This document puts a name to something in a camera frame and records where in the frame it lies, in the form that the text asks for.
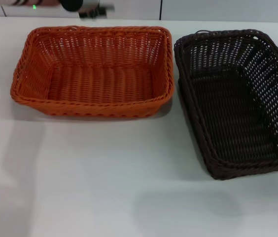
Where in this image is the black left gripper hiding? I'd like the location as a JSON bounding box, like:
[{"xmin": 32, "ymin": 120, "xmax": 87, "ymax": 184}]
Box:
[{"xmin": 79, "ymin": 4, "xmax": 116, "ymax": 20}]

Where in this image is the orange woven plastic basket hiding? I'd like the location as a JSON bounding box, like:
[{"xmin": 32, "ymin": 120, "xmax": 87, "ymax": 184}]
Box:
[{"xmin": 9, "ymin": 25, "xmax": 174, "ymax": 119}]

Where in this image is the dark brown woven basket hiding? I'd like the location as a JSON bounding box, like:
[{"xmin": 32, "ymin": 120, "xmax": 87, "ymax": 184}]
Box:
[{"xmin": 174, "ymin": 29, "xmax": 278, "ymax": 181}]

